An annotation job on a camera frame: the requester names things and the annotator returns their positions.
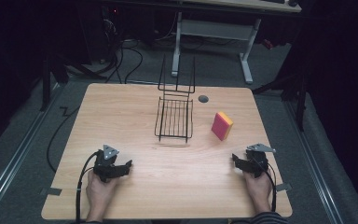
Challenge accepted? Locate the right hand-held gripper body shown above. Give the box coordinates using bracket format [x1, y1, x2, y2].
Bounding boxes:
[237, 143, 277, 179]

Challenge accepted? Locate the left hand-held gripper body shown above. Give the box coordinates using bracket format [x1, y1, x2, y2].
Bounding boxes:
[92, 144, 130, 184]

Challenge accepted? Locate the pink and yellow sponge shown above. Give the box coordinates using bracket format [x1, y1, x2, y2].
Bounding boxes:
[211, 111, 234, 142]

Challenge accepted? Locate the black wire rack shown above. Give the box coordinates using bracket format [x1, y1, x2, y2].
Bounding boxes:
[154, 55, 197, 144]

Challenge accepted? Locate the person's left hand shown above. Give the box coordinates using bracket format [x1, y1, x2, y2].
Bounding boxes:
[85, 170, 118, 216]

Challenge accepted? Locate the person's right hand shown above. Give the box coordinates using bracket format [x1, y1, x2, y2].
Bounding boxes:
[242, 169, 274, 213]

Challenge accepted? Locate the grey tape piece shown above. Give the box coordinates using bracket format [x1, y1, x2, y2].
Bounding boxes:
[46, 187, 63, 197]
[275, 183, 293, 192]

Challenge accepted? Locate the black metal stand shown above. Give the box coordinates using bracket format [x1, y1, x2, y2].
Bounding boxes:
[38, 52, 106, 112]
[251, 71, 309, 133]

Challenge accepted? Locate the white-legged desk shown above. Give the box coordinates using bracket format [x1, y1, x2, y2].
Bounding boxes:
[105, 0, 302, 86]

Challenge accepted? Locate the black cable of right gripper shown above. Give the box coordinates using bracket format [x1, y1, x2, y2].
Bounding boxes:
[255, 160, 278, 213]

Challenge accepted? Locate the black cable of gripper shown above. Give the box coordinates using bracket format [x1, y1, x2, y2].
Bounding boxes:
[75, 150, 101, 224]
[255, 160, 278, 213]

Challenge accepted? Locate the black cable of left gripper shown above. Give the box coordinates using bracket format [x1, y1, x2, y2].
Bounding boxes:
[75, 150, 101, 224]

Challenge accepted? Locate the black floor cable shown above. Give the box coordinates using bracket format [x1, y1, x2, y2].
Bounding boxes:
[46, 105, 80, 174]

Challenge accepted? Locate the aluminium floor rail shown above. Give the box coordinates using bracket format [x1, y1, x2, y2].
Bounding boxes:
[0, 83, 63, 218]
[283, 101, 346, 224]

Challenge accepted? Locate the bundle of black cables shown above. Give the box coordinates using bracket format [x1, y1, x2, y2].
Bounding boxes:
[99, 6, 145, 84]

